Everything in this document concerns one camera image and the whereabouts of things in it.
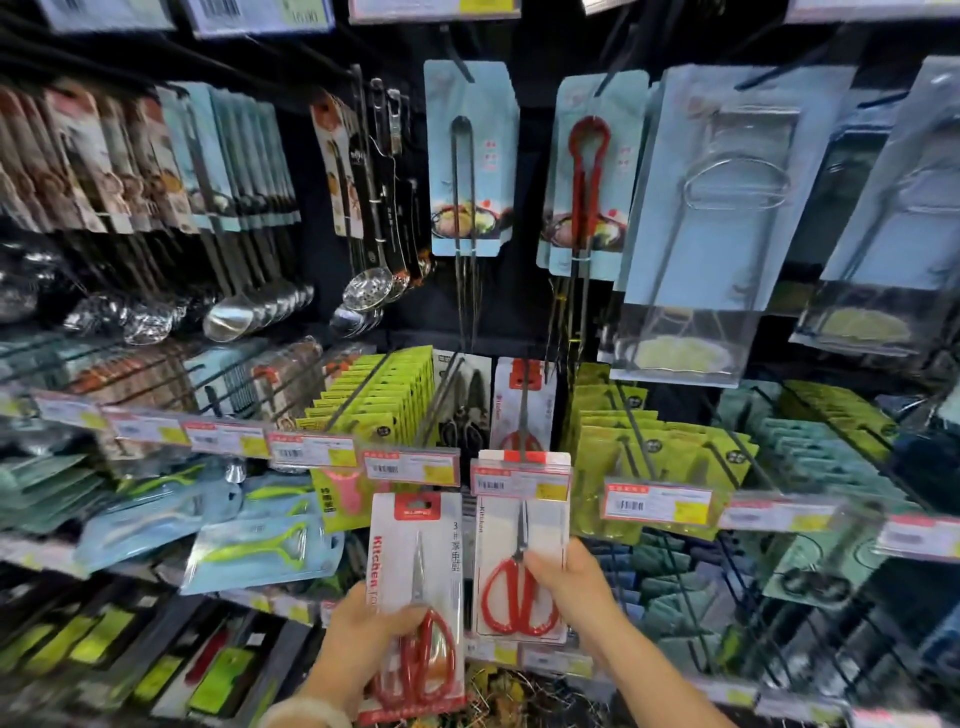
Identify person's left hand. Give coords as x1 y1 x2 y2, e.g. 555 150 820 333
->
318 581 429 700

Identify person's right hand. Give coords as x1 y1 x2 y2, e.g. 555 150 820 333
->
522 538 629 651

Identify red scissors pack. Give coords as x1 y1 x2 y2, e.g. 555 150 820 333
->
358 491 468 726
489 356 559 456
471 450 573 646

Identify person's right forearm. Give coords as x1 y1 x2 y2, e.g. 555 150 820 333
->
588 618 740 728

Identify person's left forearm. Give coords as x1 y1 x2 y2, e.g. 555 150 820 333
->
292 669 365 712

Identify pink peeler pack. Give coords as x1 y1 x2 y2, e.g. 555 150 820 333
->
310 465 381 535

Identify row of green card packets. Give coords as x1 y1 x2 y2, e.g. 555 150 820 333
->
565 363 760 543
295 345 437 453

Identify row of red-topped price labels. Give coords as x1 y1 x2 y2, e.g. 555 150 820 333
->
33 390 960 564

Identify red scissors pack, white card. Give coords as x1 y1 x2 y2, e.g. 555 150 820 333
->
489 356 559 456

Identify green peeler in blue pack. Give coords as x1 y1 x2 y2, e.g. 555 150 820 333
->
73 480 246 576
180 513 347 598

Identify black scissors pack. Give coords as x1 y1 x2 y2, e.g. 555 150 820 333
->
431 348 495 460

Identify row of black yellow-labelled packs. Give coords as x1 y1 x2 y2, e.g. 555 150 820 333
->
0 591 303 728

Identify row of teal packets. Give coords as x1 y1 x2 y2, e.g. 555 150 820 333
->
718 381 940 526

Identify row of orange-carded tool packs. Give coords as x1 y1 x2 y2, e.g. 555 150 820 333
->
0 336 376 432

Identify row of orange-carded steel skimmers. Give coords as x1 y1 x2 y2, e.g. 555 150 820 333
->
310 66 438 340

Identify steel dish clip, blue card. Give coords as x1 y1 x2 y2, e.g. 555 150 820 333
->
790 55 960 360
609 63 858 389

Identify stack of pale teal packets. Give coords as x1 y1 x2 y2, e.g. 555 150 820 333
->
0 450 115 535

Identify steel tongs on blue card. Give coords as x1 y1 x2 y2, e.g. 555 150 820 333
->
423 58 522 355

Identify row of blue-carded steel spoons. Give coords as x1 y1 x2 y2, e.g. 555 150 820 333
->
156 81 318 344

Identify row of beige-carded ladles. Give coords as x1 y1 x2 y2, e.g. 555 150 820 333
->
0 81 202 348

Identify white shelf price tag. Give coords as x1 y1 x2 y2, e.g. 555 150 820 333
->
348 0 522 24
783 0 960 25
183 0 336 39
37 0 177 35

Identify red-handled tongs on blue card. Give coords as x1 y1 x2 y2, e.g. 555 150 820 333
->
535 69 651 380

